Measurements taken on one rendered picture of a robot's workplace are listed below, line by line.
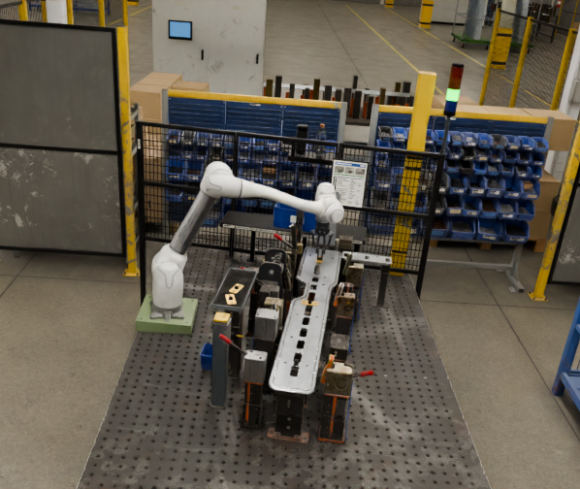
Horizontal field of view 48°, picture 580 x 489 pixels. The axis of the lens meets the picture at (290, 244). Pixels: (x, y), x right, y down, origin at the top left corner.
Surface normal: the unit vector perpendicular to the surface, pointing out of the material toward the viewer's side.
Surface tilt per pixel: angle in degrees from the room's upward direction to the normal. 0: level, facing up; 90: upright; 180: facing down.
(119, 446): 0
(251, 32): 90
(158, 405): 0
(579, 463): 0
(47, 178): 89
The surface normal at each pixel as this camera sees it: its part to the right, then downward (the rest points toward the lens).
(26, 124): -0.02, 0.44
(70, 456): 0.07, -0.91
